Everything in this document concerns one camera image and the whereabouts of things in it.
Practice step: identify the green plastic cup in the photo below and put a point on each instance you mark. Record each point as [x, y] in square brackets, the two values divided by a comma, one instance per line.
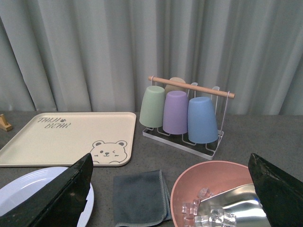
[152, 108]

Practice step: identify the purple plastic cup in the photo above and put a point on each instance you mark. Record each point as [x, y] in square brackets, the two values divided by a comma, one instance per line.
[175, 113]

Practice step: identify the clear ice cubes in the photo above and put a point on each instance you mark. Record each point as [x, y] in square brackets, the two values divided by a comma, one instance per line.
[195, 214]

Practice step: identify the blue plastic cup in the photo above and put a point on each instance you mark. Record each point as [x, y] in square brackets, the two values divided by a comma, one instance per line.
[201, 119]

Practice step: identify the white round plate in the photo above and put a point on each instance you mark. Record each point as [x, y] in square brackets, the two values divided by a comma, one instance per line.
[19, 190]

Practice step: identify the pink plastic bowl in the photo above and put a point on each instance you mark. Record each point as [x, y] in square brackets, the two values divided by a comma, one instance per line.
[218, 176]

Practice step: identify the wooden dish rack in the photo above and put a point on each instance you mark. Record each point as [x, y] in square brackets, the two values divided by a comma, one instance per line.
[4, 125]

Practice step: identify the grey curtain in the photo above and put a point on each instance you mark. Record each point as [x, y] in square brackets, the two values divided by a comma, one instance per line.
[97, 55]

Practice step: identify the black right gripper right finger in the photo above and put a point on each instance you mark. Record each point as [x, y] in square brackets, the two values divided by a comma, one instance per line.
[280, 194]

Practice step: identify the grey folded cloth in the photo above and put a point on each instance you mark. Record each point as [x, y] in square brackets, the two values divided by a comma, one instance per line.
[141, 200]

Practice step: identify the white wire cup rack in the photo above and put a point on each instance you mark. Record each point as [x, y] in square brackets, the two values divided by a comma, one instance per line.
[181, 141]

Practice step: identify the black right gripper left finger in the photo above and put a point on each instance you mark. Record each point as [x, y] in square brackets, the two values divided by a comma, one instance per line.
[59, 203]

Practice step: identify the steel ice scoop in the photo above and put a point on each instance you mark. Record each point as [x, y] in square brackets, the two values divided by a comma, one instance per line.
[244, 203]

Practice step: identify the beige bear serving tray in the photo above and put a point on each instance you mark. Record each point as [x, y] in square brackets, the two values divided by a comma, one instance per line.
[60, 139]

